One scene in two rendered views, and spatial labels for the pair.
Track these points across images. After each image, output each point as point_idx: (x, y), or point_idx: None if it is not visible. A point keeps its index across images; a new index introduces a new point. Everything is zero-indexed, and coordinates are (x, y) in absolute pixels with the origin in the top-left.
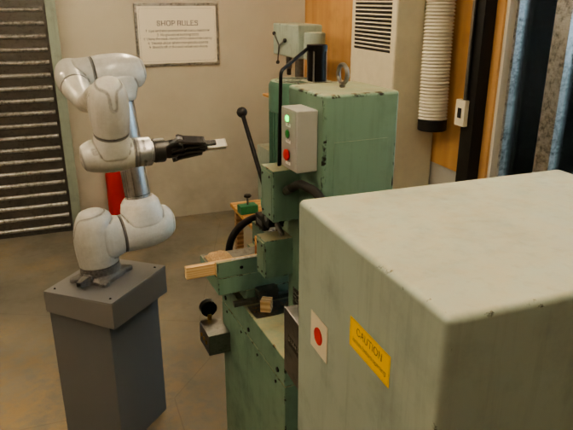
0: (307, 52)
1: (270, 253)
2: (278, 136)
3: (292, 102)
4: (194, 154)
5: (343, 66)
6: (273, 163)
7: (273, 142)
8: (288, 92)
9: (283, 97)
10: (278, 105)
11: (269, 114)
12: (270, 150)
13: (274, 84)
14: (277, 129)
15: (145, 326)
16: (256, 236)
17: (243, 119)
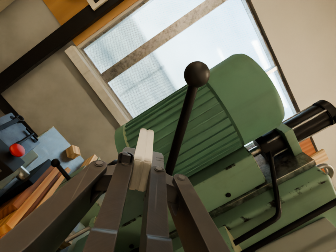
0: (324, 112)
1: None
2: (281, 236)
3: (312, 196)
4: (86, 211)
5: (333, 174)
6: (235, 248)
7: (189, 153)
8: (273, 129)
9: (266, 130)
10: (253, 133)
11: (224, 122)
12: (169, 154)
13: (281, 108)
14: (217, 151)
15: None
16: (11, 226)
17: (195, 97)
